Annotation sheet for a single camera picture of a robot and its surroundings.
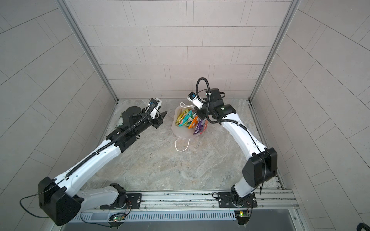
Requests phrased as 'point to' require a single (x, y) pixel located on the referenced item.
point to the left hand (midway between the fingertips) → (166, 108)
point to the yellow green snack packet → (181, 116)
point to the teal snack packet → (187, 116)
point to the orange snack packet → (193, 123)
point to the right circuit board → (242, 216)
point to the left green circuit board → (117, 217)
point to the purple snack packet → (199, 126)
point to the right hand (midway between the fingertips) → (195, 105)
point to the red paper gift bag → (187, 123)
